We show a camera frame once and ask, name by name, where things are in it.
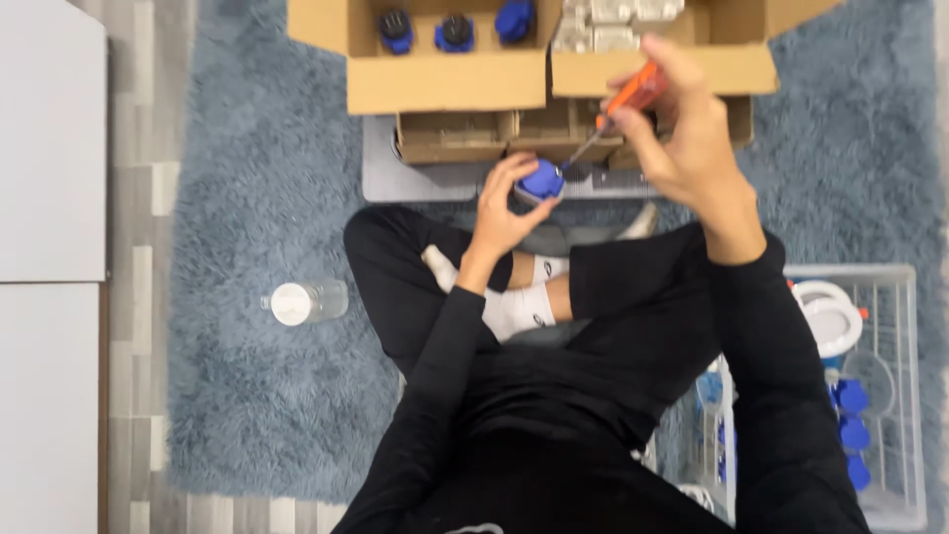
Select person's left hand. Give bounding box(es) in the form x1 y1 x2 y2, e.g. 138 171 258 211
473 152 562 258

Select person's right hand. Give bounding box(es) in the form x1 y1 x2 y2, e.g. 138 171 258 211
604 33 758 224

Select blue plug with grey base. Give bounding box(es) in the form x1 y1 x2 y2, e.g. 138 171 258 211
513 158 566 208

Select orange handled screwdriver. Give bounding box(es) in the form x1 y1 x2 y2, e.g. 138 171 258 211
561 61 670 171

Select small brown cardboard box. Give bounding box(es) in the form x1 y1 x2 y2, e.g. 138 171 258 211
608 95 754 171
395 110 518 166

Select person's white right sock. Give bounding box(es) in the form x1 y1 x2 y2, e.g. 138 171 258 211
518 201 660 285

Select person's white sock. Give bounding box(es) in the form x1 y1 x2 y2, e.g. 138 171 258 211
518 201 660 285
421 245 558 344

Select cardboard box with grey parts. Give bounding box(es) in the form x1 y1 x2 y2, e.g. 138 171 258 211
550 0 844 98

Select grey work mat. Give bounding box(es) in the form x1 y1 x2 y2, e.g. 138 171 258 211
361 115 662 203

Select person's white left sock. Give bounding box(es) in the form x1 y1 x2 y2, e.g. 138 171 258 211
421 245 558 344

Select cardboard box with blue plugs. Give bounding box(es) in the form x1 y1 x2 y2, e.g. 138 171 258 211
288 0 563 117

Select person's black trousers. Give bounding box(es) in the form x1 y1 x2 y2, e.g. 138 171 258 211
343 205 731 453

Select pile of grey plug parts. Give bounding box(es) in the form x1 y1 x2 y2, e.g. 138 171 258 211
552 0 687 54

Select blue plug with black cap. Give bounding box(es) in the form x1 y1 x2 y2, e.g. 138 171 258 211
378 9 415 56
434 13 475 53

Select blue plug in carton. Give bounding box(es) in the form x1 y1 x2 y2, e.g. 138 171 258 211
494 0 536 44

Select clear plastic bottle white cap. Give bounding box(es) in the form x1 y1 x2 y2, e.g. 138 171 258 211
259 278 350 328

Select white round lamp fitting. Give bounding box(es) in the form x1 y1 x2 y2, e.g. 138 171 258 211
789 279 865 360

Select blue-grey shaggy rug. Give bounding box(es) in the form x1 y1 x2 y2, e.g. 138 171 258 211
167 0 949 514

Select person's black top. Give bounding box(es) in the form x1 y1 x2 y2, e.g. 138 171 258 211
332 349 742 534

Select white cabinet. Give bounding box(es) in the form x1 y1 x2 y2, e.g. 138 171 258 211
0 0 109 534

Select white wire basket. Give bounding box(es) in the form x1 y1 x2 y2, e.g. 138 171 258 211
695 263 928 532

